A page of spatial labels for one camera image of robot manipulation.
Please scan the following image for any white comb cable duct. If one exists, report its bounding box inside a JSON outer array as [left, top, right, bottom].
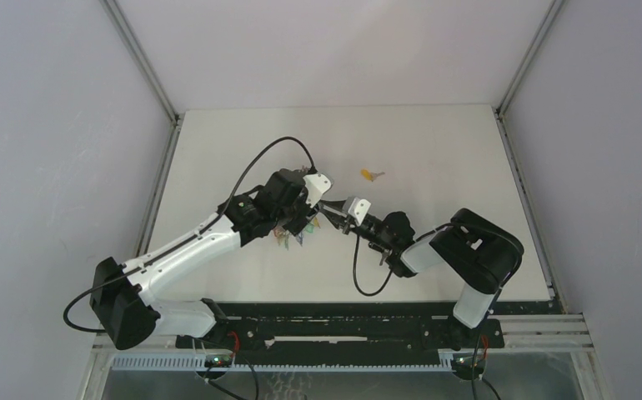
[[109, 354, 454, 372]]

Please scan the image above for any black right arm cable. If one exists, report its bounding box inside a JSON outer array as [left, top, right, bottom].
[[351, 234, 397, 298]]

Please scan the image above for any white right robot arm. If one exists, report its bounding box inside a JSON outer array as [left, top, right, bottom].
[[319, 197, 524, 347]]

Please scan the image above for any left green led board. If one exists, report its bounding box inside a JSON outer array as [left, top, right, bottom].
[[204, 355, 233, 369]]

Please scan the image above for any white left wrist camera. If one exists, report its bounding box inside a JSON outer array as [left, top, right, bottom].
[[303, 172, 333, 208]]

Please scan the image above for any left aluminium table rail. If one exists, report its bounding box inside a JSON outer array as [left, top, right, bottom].
[[134, 115, 183, 257]]

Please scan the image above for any right aluminium frame post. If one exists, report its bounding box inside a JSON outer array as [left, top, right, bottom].
[[494, 0, 568, 120]]

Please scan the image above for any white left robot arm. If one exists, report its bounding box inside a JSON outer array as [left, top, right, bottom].
[[89, 168, 333, 350]]

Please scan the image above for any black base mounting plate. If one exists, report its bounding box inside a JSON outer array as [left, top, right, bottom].
[[119, 301, 568, 367]]

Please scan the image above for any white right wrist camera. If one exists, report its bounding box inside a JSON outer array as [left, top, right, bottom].
[[343, 197, 371, 226]]

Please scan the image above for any green led board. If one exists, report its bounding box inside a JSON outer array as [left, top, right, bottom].
[[451, 354, 487, 368], [204, 355, 233, 369]]

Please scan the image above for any aluminium frame post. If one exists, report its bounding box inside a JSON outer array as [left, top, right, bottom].
[[494, 0, 568, 120], [99, 0, 179, 125]]

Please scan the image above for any yellow tagged key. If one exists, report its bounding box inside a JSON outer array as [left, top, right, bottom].
[[360, 169, 385, 182]]

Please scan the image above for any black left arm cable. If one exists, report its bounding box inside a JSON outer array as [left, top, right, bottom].
[[62, 135, 318, 334]]

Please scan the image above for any left aluminium frame post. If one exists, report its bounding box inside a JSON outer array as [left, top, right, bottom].
[[99, 0, 179, 125]]

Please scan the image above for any aluminium table rail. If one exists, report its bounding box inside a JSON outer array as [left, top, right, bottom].
[[493, 108, 568, 313], [134, 115, 183, 257]]

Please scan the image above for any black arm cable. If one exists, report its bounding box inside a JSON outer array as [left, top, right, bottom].
[[351, 234, 397, 298], [62, 135, 318, 334]]

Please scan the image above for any right aluminium table rail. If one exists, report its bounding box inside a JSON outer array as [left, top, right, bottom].
[[493, 108, 568, 313]]

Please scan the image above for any right green led board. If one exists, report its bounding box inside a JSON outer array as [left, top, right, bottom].
[[451, 354, 487, 368]]

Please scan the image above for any black tagged key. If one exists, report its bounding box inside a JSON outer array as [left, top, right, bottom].
[[379, 250, 392, 268]]

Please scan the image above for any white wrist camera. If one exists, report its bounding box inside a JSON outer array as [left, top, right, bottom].
[[303, 172, 333, 208], [343, 197, 371, 226]]

